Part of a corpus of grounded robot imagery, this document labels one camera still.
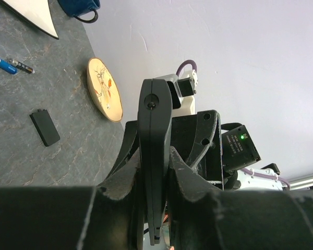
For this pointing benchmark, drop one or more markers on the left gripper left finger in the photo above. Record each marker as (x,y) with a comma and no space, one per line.
(107,216)

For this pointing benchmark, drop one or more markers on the blue battery right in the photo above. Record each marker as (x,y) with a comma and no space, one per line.
(7,67)

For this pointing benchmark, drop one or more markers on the round wooden bird coaster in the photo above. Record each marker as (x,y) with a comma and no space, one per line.
(103,90)

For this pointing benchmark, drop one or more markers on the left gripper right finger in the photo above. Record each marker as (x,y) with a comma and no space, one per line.
(204,217)

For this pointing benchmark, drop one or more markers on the white square plate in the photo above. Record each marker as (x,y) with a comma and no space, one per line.
(37,12)

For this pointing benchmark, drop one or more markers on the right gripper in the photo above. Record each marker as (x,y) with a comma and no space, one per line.
(197,144)

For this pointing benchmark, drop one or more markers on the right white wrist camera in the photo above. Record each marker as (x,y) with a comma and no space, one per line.
(182,90)

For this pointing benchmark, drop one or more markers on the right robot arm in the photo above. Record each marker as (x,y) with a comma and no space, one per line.
(238,154)

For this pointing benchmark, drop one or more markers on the black battery right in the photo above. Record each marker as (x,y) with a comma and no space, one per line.
(21,66)

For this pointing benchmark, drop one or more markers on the black battery cover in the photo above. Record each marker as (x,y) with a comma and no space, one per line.
(45,127)

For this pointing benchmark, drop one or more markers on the navy blue cup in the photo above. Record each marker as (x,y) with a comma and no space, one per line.
(77,8)

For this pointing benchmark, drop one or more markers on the black remote control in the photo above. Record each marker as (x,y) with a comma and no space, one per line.
(154,125)

